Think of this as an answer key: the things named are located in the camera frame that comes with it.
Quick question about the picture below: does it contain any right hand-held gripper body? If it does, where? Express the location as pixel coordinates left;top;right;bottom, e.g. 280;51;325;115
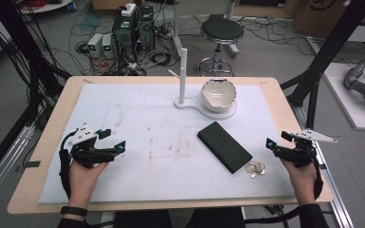
273;127;337;169

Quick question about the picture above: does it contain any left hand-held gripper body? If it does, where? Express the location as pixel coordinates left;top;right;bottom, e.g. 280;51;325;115
68;123;118;169

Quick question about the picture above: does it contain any person's left hand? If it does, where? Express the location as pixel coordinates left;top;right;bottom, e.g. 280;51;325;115
68;160;109;209

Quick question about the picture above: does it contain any person's right hand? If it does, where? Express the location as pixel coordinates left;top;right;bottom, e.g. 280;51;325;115
279;158;318;206

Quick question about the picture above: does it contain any white table mat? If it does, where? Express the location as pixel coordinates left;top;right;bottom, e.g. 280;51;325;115
38;83;297;204

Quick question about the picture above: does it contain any black flat case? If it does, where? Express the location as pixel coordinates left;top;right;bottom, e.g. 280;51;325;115
197;121;254;175

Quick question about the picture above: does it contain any black tape strip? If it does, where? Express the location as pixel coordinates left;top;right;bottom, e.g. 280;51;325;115
23;160;42;169

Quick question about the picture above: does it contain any black wristband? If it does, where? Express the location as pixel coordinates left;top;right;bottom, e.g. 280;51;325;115
59;205;89;219

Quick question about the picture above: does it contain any white ceramic bowl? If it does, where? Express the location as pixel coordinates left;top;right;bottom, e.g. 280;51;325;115
201;78;238;114

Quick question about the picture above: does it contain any white floor board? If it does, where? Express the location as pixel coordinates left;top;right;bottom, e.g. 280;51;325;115
322;62;365;132

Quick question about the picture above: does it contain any grey bench power supply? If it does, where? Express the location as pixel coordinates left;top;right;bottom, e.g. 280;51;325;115
102;33;115;59
86;32;105;59

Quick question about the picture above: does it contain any black computer tower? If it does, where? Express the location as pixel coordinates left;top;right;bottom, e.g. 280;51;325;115
111;5;156;64

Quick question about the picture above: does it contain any black round stool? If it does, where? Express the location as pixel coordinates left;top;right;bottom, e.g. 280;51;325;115
197;18;245;77

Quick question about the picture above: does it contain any cardboard box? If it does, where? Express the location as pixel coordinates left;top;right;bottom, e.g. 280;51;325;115
292;0;365;40

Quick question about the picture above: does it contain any white power adapter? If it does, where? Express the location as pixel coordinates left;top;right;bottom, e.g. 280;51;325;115
121;3;138;18

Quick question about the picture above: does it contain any white metal stand leg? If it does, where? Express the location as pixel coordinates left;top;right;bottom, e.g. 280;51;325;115
171;0;183;59

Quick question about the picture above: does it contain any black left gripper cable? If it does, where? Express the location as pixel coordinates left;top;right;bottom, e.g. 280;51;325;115
58;127;79;201

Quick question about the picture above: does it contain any aluminium rail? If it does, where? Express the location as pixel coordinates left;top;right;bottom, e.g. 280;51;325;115
292;104;356;228
0;123;36;212

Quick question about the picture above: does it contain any tangle of floor cables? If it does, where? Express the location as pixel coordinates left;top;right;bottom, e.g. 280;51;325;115
69;6;179;77

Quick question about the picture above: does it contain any white stand with post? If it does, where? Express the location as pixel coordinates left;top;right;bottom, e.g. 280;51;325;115
167;47;238;121

